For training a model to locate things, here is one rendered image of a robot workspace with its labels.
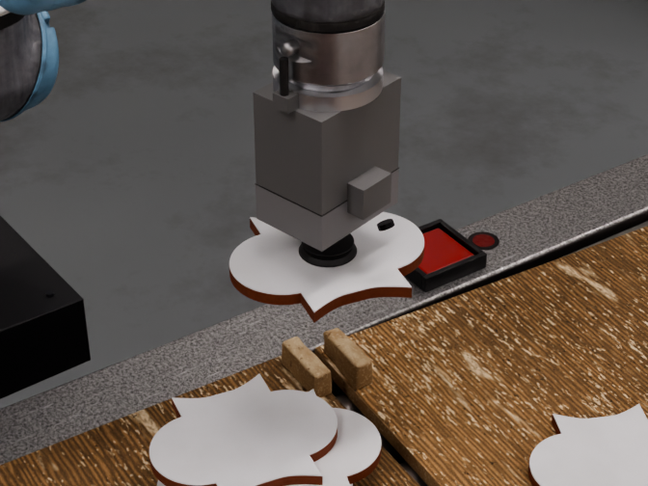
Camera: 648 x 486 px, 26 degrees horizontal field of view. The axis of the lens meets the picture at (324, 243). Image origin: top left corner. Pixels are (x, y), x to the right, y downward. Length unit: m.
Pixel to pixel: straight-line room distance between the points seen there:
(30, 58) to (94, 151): 2.06
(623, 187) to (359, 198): 0.62
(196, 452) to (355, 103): 0.31
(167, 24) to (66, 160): 0.75
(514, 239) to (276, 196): 0.50
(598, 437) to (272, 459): 0.27
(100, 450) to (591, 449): 0.40
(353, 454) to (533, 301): 0.31
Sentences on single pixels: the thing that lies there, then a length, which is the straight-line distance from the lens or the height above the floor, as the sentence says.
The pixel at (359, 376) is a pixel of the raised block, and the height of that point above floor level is 0.95.
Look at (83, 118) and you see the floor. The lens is 3.54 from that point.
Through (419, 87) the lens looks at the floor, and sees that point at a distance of 3.64.
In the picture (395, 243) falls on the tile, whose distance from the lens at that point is 1.05.
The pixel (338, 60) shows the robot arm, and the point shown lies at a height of 1.31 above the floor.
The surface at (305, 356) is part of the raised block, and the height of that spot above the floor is 0.96.
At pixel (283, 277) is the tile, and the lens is 1.01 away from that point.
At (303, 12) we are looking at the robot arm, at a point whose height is 1.34.
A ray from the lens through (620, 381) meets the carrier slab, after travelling 1.25.
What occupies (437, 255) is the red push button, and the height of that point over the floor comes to 0.93.
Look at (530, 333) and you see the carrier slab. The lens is 1.29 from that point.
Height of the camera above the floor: 1.73
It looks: 35 degrees down
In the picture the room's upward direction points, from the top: straight up
